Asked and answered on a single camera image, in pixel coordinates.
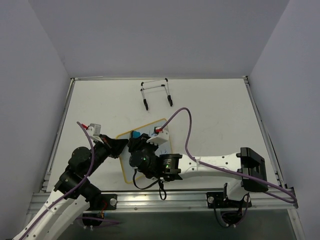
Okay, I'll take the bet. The black wire easel stand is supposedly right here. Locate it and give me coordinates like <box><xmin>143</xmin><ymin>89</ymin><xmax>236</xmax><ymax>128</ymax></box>
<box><xmin>140</xmin><ymin>78</ymin><xmax>174</xmax><ymax>111</ymax></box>

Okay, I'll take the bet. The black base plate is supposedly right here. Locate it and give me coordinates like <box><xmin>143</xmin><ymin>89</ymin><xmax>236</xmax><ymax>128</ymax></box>
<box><xmin>88</xmin><ymin>193</ymin><xmax>118</xmax><ymax>212</ymax></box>
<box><xmin>206</xmin><ymin>192</ymin><xmax>236</xmax><ymax>209</ymax></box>

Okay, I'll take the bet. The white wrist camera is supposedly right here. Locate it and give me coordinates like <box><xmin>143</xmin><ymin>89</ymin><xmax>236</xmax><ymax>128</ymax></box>
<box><xmin>86</xmin><ymin>123</ymin><xmax>102</xmax><ymax>142</ymax></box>
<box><xmin>146</xmin><ymin>126</ymin><xmax>170</xmax><ymax>146</ymax></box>

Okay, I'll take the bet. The aluminium front rail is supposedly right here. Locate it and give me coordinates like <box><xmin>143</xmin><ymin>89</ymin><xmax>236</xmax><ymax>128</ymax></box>
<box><xmin>26</xmin><ymin>187</ymin><xmax>300</xmax><ymax>215</ymax></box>

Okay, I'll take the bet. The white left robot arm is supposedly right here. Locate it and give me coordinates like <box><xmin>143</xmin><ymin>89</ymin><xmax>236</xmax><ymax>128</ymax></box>
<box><xmin>14</xmin><ymin>134</ymin><xmax>128</xmax><ymax>240</ymax></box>

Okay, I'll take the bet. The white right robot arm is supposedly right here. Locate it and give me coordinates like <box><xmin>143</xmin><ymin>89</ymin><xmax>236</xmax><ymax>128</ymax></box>
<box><xmin>127</xmin><ymin>133</ymin><xmax>269</xmax><ymax>207</ymax></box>

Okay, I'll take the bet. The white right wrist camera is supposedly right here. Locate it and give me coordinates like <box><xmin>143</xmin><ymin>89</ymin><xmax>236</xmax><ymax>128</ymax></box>
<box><xmin>146</xmin><ymin>126</ymin><xmax>170</xmax><ymax>146</ymax></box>

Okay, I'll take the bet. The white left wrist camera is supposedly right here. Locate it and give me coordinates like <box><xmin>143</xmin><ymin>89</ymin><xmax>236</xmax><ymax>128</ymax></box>
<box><xmin>86</xmin><ymin>123</ymin><xmax>102</xmax><ymax>142</ymax></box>

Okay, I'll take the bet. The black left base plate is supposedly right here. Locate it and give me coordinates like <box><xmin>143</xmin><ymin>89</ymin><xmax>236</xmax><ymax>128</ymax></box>
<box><xmin>88</xmin><ymin>193</ymin><xmax>118</xmax><ymax>212</ymax></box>

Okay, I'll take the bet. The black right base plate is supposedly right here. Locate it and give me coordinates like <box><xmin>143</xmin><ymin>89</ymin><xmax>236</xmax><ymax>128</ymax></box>
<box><xmin>206</xmin><ymin>192</ymin><xmax>236</xmax><ymax>209</ymax></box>

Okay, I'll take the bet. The blue whiteboard eraser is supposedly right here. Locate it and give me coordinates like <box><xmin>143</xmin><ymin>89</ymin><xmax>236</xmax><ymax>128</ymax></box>
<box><xmin>131</xmin><ymin>130</ymin><xmax>141</xmax><ymax>139</ymax></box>

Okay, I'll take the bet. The yellow framed whiteboard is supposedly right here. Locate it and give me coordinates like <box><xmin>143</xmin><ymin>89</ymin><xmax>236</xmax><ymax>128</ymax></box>
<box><xmin>116</xmin><ymin>118</ymin><xmax>173</xmax><ymax>184</ymax></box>

